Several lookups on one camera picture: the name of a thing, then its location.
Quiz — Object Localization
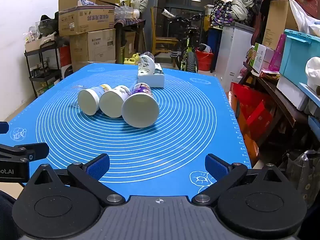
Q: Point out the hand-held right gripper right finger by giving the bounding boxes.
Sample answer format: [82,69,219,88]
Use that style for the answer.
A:
[191,154,292,205]

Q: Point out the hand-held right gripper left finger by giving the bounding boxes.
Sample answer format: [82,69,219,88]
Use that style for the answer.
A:
[26,153,126,205]

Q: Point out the grey printed paper cup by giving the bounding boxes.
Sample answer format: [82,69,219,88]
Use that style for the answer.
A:
[99,85,131,118]

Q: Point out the yellow blue printed paper cup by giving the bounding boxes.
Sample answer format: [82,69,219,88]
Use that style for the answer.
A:
[77,84,112,116]

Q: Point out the purple printed paper cup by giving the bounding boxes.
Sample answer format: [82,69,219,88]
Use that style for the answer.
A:
[121,82,160,128]

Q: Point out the clear plastic cup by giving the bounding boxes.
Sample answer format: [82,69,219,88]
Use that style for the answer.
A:
[70,84,84,108]

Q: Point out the blue silicone baking mat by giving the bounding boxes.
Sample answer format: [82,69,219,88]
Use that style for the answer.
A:
[0,63,252,198]

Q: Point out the black shelf cart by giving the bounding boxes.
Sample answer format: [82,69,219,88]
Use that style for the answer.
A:
[24,39,63,98]

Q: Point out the red gift boxes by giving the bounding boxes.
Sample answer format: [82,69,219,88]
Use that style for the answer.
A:
[228,81,276,166]

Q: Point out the dark clear plastic bag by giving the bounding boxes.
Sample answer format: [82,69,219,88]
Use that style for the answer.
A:
[278,149,320,208]

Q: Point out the dark wooden side table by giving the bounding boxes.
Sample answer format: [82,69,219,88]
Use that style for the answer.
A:
[242,61,309,140]

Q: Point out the white patterned tissue box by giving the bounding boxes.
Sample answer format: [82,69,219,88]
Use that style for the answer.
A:
[138,63,165,88]

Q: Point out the white flat box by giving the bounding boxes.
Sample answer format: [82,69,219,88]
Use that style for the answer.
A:
[276,75,311,111]

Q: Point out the red plastic bucket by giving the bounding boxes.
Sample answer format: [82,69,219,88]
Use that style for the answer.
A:
[195,47,215,72]

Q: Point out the yellow plastic jug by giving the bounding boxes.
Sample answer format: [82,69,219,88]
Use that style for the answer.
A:
[124,53,141,65]

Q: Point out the black bag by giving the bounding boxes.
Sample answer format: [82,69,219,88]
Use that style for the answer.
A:
[37,15,59,34]

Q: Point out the white chest freezer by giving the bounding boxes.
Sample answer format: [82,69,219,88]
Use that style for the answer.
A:
[214,22,256,93]

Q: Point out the black green bicycle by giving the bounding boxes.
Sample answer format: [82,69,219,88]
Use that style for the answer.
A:
[161,8,215,73]

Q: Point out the white green box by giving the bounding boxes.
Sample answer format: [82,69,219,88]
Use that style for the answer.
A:
[251,43,275,74]

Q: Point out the brown cardboard box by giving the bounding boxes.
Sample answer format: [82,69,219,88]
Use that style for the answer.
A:
[69,28,117,72]

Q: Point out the small cardboard box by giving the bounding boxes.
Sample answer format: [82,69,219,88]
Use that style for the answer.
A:
[123,31,137,59]

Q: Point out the pink box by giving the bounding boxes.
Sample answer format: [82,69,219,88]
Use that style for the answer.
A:
[268,33,287,72]

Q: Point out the open large cardboard box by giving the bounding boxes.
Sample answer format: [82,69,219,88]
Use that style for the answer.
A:
[58,0,116,37]

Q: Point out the wooden chair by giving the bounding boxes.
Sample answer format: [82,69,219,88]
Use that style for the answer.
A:
[150,7,179,56]

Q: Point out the teal storage bin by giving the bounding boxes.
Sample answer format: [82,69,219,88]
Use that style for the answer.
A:
[278,29,320,86]

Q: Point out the purple floral bag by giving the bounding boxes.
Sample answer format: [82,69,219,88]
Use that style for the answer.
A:
[211,0,236,28]

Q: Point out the tall cardboard box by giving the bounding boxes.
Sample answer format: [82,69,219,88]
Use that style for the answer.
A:
[262,0,300,51]

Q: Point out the white plastic bag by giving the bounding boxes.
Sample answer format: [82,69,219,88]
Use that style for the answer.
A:
[289,0,320,37]

